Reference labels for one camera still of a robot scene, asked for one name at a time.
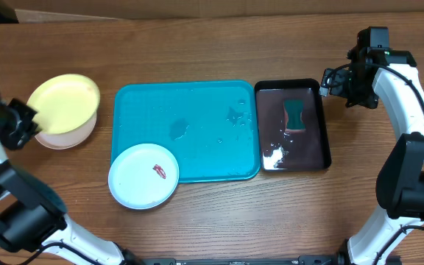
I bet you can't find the teal plastic tray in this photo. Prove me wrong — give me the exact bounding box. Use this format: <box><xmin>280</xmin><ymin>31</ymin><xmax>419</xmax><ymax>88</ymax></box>
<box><xmin>111</xmin><ymin>80</ymin><xmax>261</xmax><ymax>183</ymax></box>

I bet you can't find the yellow-green plate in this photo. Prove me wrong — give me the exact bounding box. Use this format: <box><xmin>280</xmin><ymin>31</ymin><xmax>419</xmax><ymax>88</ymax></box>
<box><xmin>27</xmin><ymin>74</ymin><xmax>100</xmax><ymax>135</ymax></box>

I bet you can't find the cardboard panel at back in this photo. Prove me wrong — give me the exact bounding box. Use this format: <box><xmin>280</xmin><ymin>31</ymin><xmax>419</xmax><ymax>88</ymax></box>
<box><xmin>6</xmin><ymin>0</ymin><xmax>424</xmax><ymax>19</ymax></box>

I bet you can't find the white plate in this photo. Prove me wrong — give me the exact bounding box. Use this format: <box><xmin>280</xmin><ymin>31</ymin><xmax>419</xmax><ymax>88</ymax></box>
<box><xmin>35</xmin><ymin>113</ymin><xmax>97</xmax><ymax>150</ymax></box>

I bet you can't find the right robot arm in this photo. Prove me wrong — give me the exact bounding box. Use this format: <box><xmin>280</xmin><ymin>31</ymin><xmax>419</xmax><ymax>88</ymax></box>
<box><xmin>319</xmin><ymin>26</ymin><xmax>424</xmax><ymax>265</ymax></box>

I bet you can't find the black water tray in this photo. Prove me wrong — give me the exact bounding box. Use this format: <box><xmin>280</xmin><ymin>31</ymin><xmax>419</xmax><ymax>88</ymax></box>
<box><xmin>255</xmin><ymin>79</ymin><xmax>332</xmax><ymax>172</ymax></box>

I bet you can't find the light blue plate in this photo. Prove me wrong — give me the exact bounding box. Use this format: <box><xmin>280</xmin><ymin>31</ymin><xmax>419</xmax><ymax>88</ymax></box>
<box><xmin>108</xmin><ymin>144</ymin><xmax>180</xmax><ymax>210</ymax></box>

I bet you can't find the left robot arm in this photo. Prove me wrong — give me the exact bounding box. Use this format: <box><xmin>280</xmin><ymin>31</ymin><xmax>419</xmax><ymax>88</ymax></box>
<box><xmin>0</xmin><ymin>97</ymin><xmax>142</xmax><ymax>264</ymax></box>

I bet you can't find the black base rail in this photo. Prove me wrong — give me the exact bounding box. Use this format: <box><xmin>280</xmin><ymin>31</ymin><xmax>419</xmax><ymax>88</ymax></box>
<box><xmin>141</xmin><ymin>254</ymin><xmax>350</xmax><ymax>265</ymax></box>

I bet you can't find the green scrubbing sponge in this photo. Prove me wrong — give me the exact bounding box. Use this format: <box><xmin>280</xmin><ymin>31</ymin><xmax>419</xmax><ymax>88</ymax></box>
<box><xmin>283</xmin><ymin>99</ymin><xmax>305</xmax><ymax>133</ymax></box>

